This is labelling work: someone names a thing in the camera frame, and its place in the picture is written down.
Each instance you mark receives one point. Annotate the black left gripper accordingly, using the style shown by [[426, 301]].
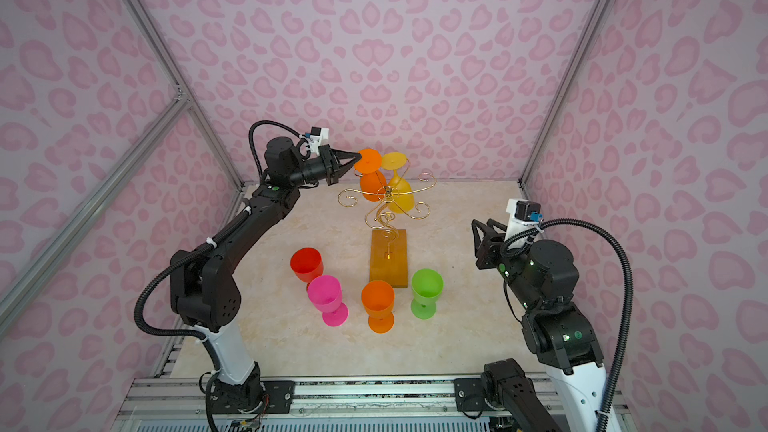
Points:
[[331, 166]]

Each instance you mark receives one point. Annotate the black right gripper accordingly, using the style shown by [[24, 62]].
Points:
[[487, 251]]

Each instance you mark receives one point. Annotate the orange wine glass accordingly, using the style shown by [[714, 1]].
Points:
[[372, 182], [378, 298]]

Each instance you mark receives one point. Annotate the green wine glass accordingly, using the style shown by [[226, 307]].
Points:
[[427, 286]]

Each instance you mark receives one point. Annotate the red wine glass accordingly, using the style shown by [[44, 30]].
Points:
[[307, 264]]

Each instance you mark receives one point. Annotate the pink wine glass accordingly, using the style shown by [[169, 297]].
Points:
[[326, 295]]

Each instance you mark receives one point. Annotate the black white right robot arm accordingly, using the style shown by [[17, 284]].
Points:
[[541, 274]]

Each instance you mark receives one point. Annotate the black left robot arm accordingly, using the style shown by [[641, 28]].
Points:
[[286, 174]]

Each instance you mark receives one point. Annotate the yellow wine glass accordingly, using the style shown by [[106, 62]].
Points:
[[402, 200]]

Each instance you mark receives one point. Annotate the amber wooden rack base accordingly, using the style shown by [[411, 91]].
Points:
[[389, 257]]

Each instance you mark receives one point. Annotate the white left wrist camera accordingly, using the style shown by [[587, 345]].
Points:
[[315, 139]]

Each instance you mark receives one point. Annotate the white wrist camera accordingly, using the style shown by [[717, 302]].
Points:
[[315, 139], [523, 215]]

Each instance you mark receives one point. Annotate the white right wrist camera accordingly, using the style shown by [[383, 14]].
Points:
[[523, 215]]

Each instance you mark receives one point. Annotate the gold wire glass rack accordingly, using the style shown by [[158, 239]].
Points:
[[379, 216]]

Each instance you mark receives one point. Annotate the aluminium corner frame post left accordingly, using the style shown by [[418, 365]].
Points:
[[159, 47]]

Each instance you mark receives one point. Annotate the aluminium corner frame post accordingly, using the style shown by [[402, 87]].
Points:
[[577, 59], [159, 47]]

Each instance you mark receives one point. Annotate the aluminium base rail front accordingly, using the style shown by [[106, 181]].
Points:
[[323, 403]]

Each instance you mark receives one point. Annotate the aluminium corner frame post right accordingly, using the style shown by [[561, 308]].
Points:
[[577, 59]]

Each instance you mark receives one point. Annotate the aluminium diagonal frame bar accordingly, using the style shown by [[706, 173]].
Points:
[[39, 271]]

